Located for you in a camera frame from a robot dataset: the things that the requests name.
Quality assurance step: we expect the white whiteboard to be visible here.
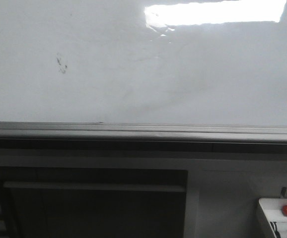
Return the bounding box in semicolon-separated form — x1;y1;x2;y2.
0;0;287;126

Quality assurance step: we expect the grey whiteboard marker tray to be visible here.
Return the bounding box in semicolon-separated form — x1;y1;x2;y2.
0;121;287;154

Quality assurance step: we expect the dark cabinet with shelf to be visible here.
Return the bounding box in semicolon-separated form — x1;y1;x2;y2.
0;167;188;238

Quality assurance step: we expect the white storage box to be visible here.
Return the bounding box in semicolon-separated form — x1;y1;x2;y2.
257;198;287;238

